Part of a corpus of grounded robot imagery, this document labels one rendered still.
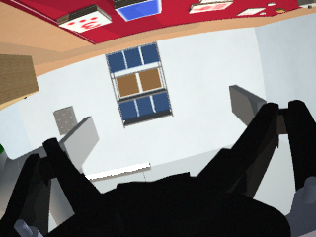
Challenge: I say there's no blue playing card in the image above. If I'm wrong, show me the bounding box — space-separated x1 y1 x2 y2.
115 0 161 21

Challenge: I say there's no brown flat bar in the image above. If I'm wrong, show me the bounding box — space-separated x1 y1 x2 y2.
275 8 286 13

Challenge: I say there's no red card cloth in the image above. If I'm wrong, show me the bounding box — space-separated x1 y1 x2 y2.
0 0 97 45
19 0 300 43

